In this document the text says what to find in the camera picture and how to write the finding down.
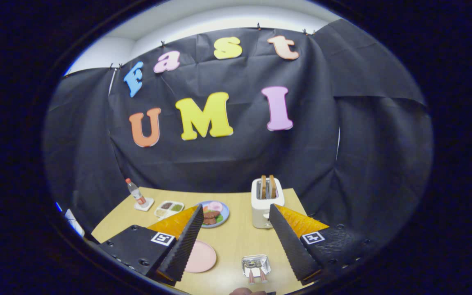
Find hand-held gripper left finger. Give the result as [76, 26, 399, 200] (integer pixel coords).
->
[97, 204, 204, 286]

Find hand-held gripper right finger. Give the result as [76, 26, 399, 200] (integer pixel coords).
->
[268, 204, 378, 286]

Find pink plate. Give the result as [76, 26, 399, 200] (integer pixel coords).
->
[184, 240, 217, 274]

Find white divided sauce dish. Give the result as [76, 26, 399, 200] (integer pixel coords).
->
[154, 200, 185, 219]

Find white toaster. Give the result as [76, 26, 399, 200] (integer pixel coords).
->
[251, 177, 285, 229]

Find blue plate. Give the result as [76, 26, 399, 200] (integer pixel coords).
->
[198, 200, 230, 228]

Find white square coaster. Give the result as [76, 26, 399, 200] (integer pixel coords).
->
[134, 197, 154, 212]

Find plastic bottle with red label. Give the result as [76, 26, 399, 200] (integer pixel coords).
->
[125, 178, 147, 205]

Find white panel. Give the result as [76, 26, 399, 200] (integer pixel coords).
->
[64, 209, 86, 238]

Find metal wire basket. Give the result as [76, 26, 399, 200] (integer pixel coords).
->
[242, 254, 271, 278]

